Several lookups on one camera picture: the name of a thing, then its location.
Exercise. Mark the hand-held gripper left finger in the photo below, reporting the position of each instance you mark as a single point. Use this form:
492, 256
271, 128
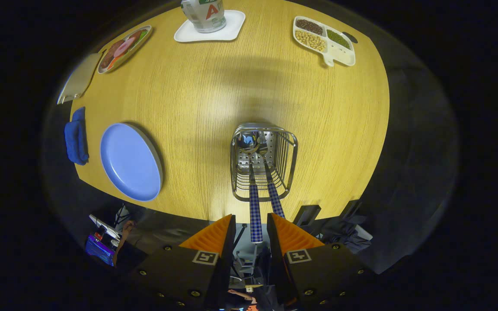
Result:
227, 259

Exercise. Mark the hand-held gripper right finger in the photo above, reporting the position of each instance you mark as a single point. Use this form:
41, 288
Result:
277, 259

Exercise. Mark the black chair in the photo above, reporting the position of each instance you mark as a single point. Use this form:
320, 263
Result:
307, 214

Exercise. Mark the person's leg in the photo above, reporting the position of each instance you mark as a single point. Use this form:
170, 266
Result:
167, 233

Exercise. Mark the laptop with purple screen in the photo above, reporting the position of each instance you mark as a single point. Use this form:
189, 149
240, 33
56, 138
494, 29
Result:
100, 250

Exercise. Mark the blue round plate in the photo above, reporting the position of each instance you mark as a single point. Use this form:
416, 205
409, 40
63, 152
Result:
130, 164

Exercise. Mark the blue folded towel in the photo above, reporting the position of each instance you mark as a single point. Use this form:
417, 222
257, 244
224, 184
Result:
76, 142

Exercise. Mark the white sectioned dish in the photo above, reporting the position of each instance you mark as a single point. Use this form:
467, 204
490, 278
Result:
342, 54

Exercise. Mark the pile of yellow soybeans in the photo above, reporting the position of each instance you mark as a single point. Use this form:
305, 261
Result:
309, 40

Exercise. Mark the pile of green mung beans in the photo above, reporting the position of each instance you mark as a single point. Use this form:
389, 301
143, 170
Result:
338, 39

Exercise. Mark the white toaster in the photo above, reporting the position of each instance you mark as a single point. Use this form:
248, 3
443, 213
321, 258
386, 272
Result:
78, 80

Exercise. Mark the white square coaster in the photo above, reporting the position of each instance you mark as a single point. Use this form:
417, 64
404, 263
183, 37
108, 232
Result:
231, 26

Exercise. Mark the large brown meat piece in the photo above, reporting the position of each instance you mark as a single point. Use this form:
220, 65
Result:
107, 58

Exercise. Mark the pile of dark red beans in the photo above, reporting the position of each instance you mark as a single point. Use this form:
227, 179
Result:
309, 26

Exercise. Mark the pink ham slice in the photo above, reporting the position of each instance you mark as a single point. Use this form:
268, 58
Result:
122, 47

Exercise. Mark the green lettuce leaf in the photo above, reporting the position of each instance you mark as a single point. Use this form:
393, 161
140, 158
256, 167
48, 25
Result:
142, 34

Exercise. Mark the grey oval food plate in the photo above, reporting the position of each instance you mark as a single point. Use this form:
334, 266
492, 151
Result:
146, 31

